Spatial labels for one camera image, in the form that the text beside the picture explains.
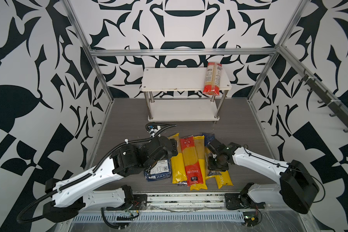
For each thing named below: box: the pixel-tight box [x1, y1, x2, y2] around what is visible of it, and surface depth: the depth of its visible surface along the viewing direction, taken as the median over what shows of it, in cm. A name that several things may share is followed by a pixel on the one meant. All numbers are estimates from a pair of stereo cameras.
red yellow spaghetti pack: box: [179, 136, 204, 187], surface depth 84 cm
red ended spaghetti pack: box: [203, 62, 223, 96], surface depth 80 cm
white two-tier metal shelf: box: [141, 67, 232, 122], surface depth 103 cm
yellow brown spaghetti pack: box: [168, 132, 188, 185], surface depth 81 cm
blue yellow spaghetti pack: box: [201, 132, 216, 147], surface depth 96 cm
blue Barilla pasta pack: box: [144, 158, 172, 182], surface depth 79 cm
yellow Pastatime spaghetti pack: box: [206, 170, 234, 189], surface depth 81 cm
